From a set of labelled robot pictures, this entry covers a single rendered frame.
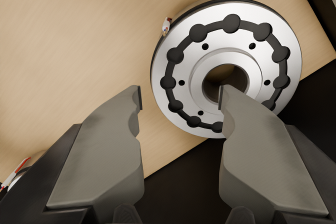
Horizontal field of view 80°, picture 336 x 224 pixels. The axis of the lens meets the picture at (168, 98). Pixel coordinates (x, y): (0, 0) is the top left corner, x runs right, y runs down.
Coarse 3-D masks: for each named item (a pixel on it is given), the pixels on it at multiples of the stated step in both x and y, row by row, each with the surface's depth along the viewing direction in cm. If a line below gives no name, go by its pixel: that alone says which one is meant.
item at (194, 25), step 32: (192, 32) 13; (224, 32) 12; (256, 32) 12; (288, 32) 12; (160, 64) 13; (192, 64) 13; (288, 64) 13; (160, 96) 15; (288, 96) 14; (192, 128) 16
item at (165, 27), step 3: (165, 18) 13; (168, 18) 14; (165, 21) 12; (168, 21) 12; (165, 24) 11; (168, 24) 12; (162, 27) 11; (165, 27) 11; (168, 27) 11; (162, 30) 11; (165, 30) 10; (165, 33) 10
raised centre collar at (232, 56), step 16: (224, 48) 13; (208, 64) 13; (224, 64) 13; (240, 64) 13; (256, 64) 13; (192, 80) 13; (256, 80) 13; (192, 96) 14; (208, 96) 14; (256, 96) 14; (208, 112) 15
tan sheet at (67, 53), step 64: (0, 0) 15; (64, 0) 15; (128, 0) 14; (192, 0) 14; (256, 0) 14; (0, 64) 17; (64, 64) 17; (128, 64) 17; (320, 64) 16; (0, 128) 21; (64, 128) 21
